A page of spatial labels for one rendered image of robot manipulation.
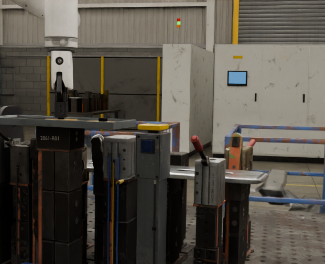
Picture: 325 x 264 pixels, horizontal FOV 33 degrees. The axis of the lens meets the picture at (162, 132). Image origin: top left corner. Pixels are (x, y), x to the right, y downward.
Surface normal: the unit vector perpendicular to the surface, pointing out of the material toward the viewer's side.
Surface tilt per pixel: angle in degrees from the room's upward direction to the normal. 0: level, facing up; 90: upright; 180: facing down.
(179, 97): 90
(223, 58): 90
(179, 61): 90
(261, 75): 90
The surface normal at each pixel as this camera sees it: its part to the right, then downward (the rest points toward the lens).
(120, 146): -0.35, 0.07
